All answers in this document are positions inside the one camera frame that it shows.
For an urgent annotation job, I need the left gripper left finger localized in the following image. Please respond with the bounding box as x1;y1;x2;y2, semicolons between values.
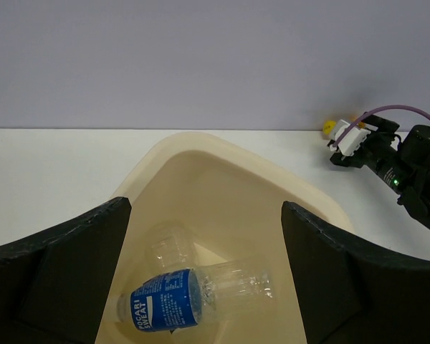
0;197;131;343

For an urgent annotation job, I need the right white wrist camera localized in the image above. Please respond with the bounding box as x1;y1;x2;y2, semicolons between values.
328;120;371;157

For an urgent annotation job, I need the cream plastic bin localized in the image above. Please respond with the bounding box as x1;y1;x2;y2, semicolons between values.
96;133;353;343

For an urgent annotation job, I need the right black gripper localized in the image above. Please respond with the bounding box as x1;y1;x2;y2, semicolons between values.
330;115;400;169

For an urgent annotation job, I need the yellow label plastic bottle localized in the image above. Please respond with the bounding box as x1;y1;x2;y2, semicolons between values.
322;116;357;136

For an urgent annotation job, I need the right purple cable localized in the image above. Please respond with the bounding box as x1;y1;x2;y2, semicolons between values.
333;104;430;150

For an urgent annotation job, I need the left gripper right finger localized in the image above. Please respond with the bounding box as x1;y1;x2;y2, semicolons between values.
282;202;430;343

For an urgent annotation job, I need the blue label plastic bottle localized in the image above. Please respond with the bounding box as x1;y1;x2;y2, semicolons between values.
108;256;276;333

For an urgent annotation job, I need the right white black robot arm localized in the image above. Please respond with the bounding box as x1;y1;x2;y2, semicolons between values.
330;115;430;230

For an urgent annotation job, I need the green label plastic bottle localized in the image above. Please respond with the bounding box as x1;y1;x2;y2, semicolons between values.
145;221;198;273

